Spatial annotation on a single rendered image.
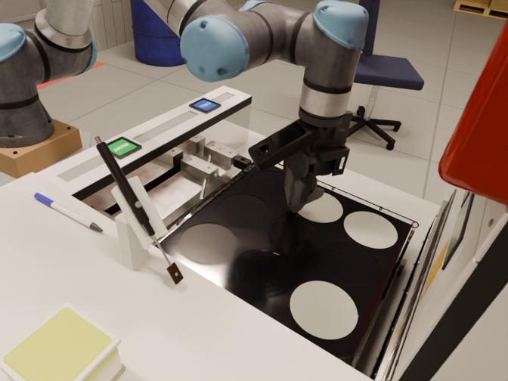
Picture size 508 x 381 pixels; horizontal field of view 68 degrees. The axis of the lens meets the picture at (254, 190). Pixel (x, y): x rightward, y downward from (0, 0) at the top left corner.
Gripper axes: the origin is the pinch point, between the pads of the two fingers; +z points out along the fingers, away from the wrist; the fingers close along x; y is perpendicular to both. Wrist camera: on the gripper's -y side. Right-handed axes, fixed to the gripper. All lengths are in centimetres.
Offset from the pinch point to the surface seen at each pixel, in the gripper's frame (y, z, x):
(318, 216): 4.7, 1.2, -2.9
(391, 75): 160, 38, 137
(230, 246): -14.1, 1.4, -4.6
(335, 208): 9.4, 1.3, -1.8
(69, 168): -36.5, -4.8, 17.2
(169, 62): 56, 86, 318
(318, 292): -4.9, 1.3, -18.0
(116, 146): -27.8, -5.2, 22.0
